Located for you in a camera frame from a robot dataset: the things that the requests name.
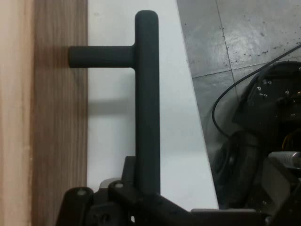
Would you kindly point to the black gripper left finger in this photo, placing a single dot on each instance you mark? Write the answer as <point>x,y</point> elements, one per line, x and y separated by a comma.
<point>117,207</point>

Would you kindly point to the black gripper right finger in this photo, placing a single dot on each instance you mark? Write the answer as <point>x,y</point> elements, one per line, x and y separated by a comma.
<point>279,186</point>

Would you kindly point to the black round floor device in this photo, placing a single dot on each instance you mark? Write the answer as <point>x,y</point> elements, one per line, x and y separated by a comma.
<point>258,113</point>

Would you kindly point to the light wooden drawer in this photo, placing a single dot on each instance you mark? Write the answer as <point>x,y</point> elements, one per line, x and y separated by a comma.
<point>58,117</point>

